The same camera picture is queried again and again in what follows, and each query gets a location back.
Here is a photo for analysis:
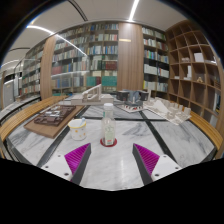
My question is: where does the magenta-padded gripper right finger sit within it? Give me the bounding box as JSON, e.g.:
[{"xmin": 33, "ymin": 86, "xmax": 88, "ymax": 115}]
[{"xmin": 133, "ymin": 143, "xmax": 183, "ymax": 185}]

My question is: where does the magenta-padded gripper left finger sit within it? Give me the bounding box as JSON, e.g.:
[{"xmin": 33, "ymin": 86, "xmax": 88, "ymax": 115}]
[{"xmin": 41, "ymin": 143, "xmax": 92, "ymax": 185}]

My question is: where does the clear plastic drink bottle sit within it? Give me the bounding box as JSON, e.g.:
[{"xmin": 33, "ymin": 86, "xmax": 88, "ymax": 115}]
[{"xmin": 100, "ymin": 102, "xmax": 117, "ymax": 147}]

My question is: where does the white cup with yellow rim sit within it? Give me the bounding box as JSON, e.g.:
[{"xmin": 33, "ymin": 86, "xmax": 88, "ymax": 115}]
[{"xmin": 67, "ymin": 118, "xmax": 88, "ymax": 141}]

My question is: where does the flat round red coaster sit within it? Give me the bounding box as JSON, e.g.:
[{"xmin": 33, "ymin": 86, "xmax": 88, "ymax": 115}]
[{"xmin": 99, "ymin": 137, "xmax": 118, "ymax": 148}]

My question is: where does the brown model on wooden board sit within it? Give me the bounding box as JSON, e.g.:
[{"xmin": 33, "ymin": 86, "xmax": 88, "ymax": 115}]
[{"xmin": 23, "ymin": 104, "xmax": 86, "ymax": 139}]

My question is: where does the white city block model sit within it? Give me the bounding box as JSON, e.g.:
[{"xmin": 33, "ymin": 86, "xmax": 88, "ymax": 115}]
[{"xmin": 143, "ymin": 97, "xmax": 193, "ymax": 126}]

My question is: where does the dark grey building model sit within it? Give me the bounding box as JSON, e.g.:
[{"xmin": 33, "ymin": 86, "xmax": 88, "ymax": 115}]
[{"xmin": 115, "ymin": 89, "xmax": 150, "ymax": 113}]

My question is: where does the beige architectural building model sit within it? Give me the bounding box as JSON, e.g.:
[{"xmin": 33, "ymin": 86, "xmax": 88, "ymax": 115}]
[{"xmin": 69, "ymin": 83, "xmax": 115, "ymax": 107}]

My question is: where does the curved wooden slat bench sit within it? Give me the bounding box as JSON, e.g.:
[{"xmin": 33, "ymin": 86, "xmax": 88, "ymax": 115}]
[
  {"xmin": 189, "ymin": 110, "xmax": 224, "ymax": 151},
  {"xmin": 0, "ymin": 95, "xmax": 68, "ymax": 141}
]

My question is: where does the wooden cubby shelf unit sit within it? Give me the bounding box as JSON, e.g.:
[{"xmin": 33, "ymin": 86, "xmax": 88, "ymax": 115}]
[{"xmin": 164, "ymin": 19, "xmax": 224, "ymax": 128}]

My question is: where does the straight ceiling light strip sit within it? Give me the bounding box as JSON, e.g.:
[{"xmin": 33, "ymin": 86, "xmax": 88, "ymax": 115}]
[{"xmin": 128, "ymin": 0, "xmax": 141, "ymax": 23}]

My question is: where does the tall wooden bookshelf wall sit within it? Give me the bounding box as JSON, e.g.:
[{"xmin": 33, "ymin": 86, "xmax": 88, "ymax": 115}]
[{"xmin": 14, "ymin": 22, "xmax": 170, "ymax": 99}]

